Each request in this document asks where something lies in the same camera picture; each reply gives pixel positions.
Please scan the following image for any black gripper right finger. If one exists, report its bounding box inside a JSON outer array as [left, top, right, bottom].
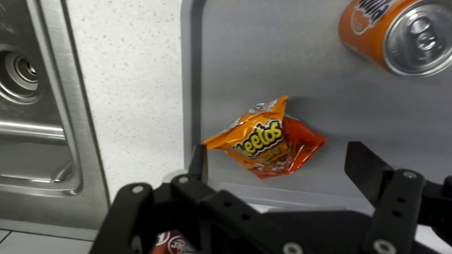
[[344, 140, 452, 254]]

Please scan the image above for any grey plastic tray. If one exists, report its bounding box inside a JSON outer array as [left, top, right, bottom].
[[181, 0, 452, 215]]

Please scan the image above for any dark red soda can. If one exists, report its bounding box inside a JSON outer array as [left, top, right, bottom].
[[153, 231, 200, 254]]

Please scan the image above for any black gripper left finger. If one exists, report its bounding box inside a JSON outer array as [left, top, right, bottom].
[[89, 142, 303, 254]]

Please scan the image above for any orange Cheetos snack bag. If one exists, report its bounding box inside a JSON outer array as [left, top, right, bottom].
[[202, 95, 328, 181]]

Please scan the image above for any round sink drain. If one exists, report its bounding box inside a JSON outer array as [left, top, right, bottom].
[[0, 49, 43, 106]]

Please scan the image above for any orange Fanta soda can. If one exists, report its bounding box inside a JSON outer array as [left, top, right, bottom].
[[338, 0, 452, 78]]

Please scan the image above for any stainless steel double sink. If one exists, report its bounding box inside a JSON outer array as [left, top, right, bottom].
[[0, 0, 111, 231]]

